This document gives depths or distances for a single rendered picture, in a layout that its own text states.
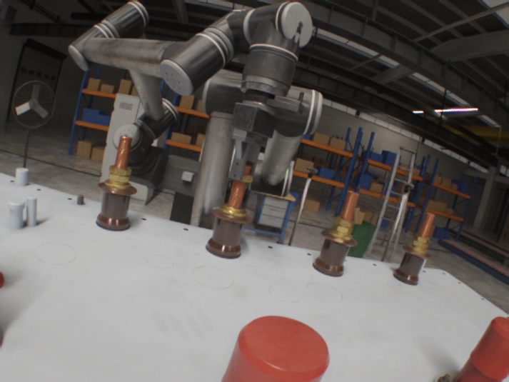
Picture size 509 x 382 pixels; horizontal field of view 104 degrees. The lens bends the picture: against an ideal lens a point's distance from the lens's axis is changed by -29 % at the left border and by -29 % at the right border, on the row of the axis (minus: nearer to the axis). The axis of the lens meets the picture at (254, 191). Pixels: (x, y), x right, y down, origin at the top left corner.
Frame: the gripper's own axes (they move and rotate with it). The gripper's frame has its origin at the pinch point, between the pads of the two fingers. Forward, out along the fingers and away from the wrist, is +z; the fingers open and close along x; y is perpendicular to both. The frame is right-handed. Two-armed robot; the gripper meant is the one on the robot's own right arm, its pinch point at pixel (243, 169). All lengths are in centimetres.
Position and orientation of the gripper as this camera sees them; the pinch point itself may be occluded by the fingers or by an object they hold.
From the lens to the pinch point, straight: 61.1
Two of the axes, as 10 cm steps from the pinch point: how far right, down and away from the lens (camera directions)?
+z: -2.5, 9.5, 1.7
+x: -3.7, 0.7, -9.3
